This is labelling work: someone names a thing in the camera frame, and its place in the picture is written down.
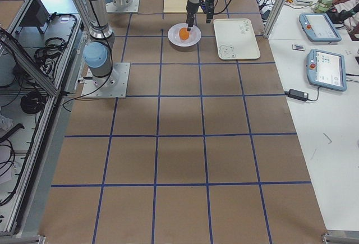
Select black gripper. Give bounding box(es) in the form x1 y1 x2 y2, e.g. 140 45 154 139
186 0 217 31

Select white round plate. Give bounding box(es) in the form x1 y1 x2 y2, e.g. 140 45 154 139
168 23 201 47

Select orange fruit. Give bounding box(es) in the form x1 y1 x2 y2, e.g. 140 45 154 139
178 27 190 40

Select white bear tray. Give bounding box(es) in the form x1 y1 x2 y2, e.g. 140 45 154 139
213 19 260 60

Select wooden cutting board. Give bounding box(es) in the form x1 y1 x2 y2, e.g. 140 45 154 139
163 0 188 14

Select small card box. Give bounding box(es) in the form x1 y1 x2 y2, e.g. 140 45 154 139
292 44 305 51

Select upper blue teach pendant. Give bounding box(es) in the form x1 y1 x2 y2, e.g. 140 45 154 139
298 13 342 42

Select blue teach pendant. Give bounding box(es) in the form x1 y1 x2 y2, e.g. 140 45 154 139
306 49 347 91
298 13 342 42

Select black power adapter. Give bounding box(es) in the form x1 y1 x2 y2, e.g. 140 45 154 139
284 89 309 102

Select lower blue teach pendant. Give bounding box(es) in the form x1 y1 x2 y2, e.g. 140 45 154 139
306 49 347 91

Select black monitor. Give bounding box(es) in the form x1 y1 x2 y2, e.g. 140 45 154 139
20 0 49 34

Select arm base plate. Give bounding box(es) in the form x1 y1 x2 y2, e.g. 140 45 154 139
81 62 131 99
106 0 140 14

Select aluminium frame post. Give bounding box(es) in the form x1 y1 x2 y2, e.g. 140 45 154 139
263 0 285 39

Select coiled black cable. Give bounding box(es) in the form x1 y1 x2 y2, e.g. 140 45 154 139
20 89 45 115

